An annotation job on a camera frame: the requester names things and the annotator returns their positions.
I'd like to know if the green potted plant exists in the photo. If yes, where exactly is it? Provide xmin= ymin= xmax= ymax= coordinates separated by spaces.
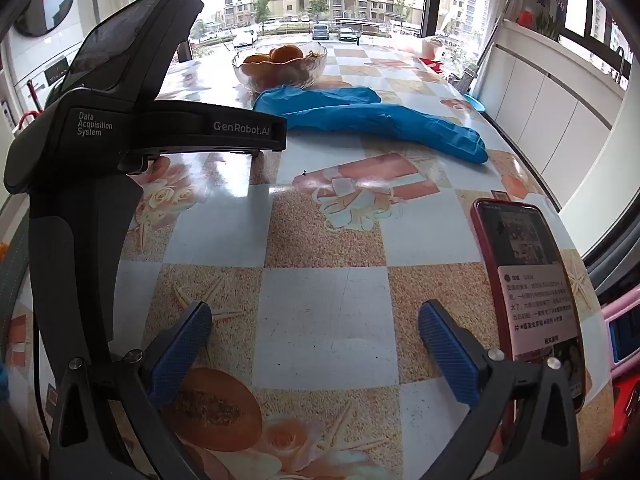
xmin=534 ymin=12 xmax=562 ymax=41

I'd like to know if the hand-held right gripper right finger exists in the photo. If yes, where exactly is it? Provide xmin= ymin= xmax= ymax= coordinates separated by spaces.
xmin=418 ymin=299 xmax=582 ymax=480

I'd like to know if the red-handled broom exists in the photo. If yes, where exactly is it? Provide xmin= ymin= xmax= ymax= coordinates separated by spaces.
xmin=17 ymin=80 xmax=45 ymax=131

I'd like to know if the blue rubber glove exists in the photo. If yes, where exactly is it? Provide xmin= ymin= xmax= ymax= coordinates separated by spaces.
xmin=252 ymin=86 xmax=381 ymax=117
xmin=287 ymin=104 xmax=489 ymax=165

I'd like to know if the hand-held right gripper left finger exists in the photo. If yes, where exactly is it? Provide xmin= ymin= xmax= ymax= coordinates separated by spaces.
xmin=47 ymin=300 xmax=213 ymax=480

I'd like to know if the patterned plastic tablecloth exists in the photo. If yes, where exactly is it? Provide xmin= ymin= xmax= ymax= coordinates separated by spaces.
xmin=0 ymin=42 xmax=616 ymax=480

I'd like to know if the smartphone with red case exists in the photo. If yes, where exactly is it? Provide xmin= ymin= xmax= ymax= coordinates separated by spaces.
xmin=470 ymin=198 xmax=587 ymax=413

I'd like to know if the white stacked dryer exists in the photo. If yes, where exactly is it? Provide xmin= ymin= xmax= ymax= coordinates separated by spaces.
xmin=2 ymin=0 xmax=83 ymax=81

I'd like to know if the white wall cabinet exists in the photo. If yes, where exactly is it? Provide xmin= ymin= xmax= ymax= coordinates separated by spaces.
xmin=477 ymin=20 xmax=628 ymax=211

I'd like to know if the clear glass bowl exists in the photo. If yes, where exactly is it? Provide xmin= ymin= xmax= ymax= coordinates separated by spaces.
xmin=232 ymin=42 xmax=328 ymax=93

